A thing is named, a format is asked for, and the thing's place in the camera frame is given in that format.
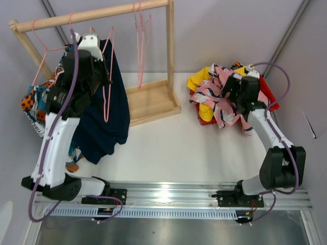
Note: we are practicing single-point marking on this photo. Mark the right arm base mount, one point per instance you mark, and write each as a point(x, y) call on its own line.
point(237, 198)

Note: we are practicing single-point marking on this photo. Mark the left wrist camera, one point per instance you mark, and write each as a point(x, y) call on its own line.
point(89, 42)

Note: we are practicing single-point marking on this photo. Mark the yellow shorts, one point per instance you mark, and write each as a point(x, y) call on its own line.
point(204, 112)

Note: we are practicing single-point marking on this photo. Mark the red plastic bin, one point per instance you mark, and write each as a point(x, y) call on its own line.
point(266, 90)

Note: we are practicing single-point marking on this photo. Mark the blue orange patterned shorts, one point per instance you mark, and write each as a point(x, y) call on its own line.
point(33, 106)

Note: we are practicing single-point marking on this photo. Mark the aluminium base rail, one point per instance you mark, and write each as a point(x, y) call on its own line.
point(173, 200)

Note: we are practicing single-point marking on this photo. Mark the wooden clothes rack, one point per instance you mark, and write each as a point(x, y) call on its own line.
point(154, 100)

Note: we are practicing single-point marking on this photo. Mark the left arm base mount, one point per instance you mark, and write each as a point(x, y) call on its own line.
point(117, 193)

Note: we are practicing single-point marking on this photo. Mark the pink patterned shorts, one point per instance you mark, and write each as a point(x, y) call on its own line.
point(209, 93)

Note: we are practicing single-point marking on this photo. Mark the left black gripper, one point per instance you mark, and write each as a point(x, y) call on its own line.
point(106, 79)

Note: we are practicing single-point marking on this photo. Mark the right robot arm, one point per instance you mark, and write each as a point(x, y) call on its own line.
point(283, 167)

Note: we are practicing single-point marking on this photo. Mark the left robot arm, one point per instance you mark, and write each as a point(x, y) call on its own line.
point(85, 71)

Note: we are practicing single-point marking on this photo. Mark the navy blue shorts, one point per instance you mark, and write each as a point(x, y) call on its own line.
point(105, 122)

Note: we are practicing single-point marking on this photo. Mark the pink hanger of yellow shorts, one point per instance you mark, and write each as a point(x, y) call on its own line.
point(140, 26)

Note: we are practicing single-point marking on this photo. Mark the pink hanger of camouflage shorts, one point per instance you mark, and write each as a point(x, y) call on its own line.
point(146, 39)

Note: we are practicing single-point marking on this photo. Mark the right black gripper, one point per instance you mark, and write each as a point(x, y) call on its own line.
point(233, 83)

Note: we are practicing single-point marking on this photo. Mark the orange black camouflage shorts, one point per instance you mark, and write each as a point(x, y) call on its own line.
point(236, 65)

